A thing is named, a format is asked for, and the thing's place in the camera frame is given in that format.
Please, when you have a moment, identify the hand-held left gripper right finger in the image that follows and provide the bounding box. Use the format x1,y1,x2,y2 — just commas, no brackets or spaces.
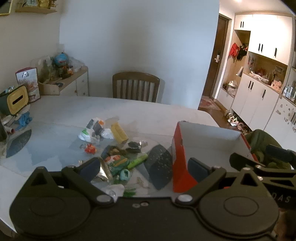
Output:
175,158,266,207

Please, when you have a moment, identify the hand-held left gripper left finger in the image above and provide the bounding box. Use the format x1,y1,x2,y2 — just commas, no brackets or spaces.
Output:
27,157,115,207

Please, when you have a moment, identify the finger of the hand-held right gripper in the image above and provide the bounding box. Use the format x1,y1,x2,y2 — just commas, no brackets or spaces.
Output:
229,152,266,168
265,144,296,164

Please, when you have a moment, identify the red cardboard box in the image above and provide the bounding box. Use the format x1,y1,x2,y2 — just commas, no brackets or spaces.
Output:
172,120,259,193

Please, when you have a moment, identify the brown mushroom toy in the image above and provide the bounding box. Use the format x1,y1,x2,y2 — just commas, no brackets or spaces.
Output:
107,145,127,156

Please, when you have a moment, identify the white plastic bag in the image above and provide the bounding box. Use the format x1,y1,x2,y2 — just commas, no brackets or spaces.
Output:
78,117,114,142

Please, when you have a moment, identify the light green tube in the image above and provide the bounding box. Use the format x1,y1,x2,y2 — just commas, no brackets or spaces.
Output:
127,154,149,170

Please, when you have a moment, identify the silver foil wrapper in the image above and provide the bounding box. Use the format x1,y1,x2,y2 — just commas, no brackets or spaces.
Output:
91,157,114,184

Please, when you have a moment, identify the small red wrapper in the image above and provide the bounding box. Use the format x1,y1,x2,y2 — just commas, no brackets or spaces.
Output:
80,143,97,154

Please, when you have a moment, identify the green jacket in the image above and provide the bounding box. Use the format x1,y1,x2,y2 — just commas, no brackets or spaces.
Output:
245,129,296,169

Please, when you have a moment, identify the green orange snack packet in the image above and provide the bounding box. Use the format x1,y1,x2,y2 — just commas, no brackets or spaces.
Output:
104,155,130,175

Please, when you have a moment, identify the light blue printed table mat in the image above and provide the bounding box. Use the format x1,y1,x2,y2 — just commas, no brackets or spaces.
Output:
0,116,176,200

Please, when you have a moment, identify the pair of light sandals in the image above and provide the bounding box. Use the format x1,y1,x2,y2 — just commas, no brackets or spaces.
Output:
224,111,248,133

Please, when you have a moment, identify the yellow carton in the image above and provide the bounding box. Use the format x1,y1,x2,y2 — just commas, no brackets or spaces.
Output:
110,122,129,144

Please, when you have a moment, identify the dark tea leaf packet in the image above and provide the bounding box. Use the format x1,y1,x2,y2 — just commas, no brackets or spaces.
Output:
128,141,142,154

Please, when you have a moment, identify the white hallway cabinet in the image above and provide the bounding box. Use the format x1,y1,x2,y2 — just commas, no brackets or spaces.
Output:
217,13,296,139

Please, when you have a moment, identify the patterned doormat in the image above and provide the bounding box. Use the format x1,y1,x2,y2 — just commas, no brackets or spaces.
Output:
198,97,223,111

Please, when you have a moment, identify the blue cloth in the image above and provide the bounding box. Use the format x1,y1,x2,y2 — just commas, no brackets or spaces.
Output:
14,111,33,131

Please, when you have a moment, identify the white wooden sideboard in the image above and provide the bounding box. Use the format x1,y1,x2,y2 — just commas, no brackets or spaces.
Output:
38,65,90,97

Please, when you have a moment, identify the beige wooden tray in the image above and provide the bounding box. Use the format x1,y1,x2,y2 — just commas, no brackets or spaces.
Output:
38,80,64,96

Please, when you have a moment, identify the wooden dining chair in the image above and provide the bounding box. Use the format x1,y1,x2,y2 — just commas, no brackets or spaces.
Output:
112,72,161,103

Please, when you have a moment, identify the green yellow tissue box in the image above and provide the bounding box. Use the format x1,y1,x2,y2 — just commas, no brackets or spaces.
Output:
0,84,29,115

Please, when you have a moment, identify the dark brown door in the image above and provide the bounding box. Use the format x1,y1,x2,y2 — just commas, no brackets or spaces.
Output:
202,13,230,109

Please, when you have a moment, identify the clear plastic bag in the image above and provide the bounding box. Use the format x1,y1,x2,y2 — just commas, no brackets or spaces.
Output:
68,57,82,71

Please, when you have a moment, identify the red hanging cloth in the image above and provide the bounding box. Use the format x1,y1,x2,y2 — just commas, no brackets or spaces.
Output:
229,42,240,59

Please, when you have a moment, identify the blue round package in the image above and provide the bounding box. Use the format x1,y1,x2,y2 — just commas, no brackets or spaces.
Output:
54,52,69,67

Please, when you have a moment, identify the wooden wall shelf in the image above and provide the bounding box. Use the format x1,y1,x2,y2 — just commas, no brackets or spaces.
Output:
15,0,57,15

